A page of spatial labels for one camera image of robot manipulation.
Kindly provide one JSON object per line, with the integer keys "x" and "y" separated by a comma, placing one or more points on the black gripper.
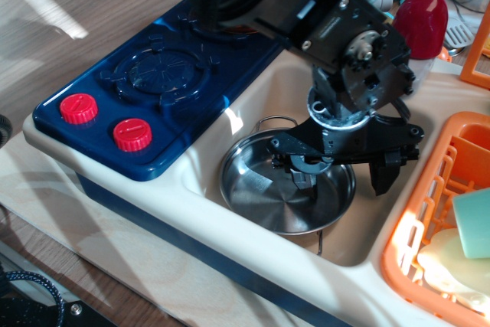
{"x": 380, "y": 135}

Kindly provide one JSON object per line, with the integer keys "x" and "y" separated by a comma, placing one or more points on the stainless steel pan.
{"x": 268, "y": 196}

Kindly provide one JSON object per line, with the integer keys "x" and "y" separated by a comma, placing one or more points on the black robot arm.
{"x": 360, "y": 73}

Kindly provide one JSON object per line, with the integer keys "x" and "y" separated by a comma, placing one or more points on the cream toy sink unit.
{"x": 346, "y": 281}

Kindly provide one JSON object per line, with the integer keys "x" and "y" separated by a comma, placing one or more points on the blue toy stove top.
{"x": 173, "y": 74}

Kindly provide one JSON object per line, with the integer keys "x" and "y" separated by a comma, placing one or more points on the red stove knob right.
{"x": 132, "y": 135}

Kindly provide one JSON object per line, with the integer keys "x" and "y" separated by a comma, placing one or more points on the red stove knob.
{"x": 78, "y": 108}
{"x": 132, "y": 135}

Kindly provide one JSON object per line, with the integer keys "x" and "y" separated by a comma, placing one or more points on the red stove knob left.
{"x": 78, "y": 108}

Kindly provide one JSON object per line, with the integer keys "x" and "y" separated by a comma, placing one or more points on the orange dish rack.
{"x": 458, "y": 163}

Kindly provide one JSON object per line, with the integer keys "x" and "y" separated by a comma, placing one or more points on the teal plastic cup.
{"x": 472, "y": 220}

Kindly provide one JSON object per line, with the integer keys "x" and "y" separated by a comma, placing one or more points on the pale yellow plastic plate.
{"x": 448, "y": 270}

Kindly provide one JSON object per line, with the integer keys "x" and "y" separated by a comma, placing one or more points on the dark red plastic cup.
{"x": 423, "y": 25}

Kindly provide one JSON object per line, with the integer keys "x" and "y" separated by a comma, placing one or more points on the grey slotted spatula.
{"x": 457, "y": 37}

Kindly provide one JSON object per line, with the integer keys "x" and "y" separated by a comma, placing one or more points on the orange plastic frame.
{"x": 469, "y": 74}

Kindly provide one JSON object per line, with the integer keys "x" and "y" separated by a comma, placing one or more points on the black mount plate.
{"x": 26, "y": 312}

